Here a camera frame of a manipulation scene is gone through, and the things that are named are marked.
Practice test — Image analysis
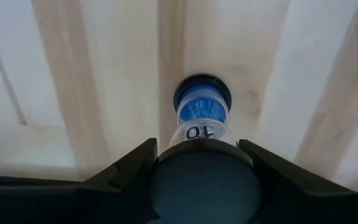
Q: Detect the blue capped clear tube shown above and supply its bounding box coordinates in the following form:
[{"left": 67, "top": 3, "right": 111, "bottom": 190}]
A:
[{"left": 149, "top": 73, "right": 262, "bottom": 224}]

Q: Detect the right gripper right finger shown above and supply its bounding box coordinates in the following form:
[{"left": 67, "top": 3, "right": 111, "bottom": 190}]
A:
[{"left": 239, "top": 139, "right": 354, "bottom": 224}]

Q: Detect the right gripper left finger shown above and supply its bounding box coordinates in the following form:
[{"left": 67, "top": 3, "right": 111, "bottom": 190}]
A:
[{"left": 79, "top": 138, "right": 160, "bottom": 224}]

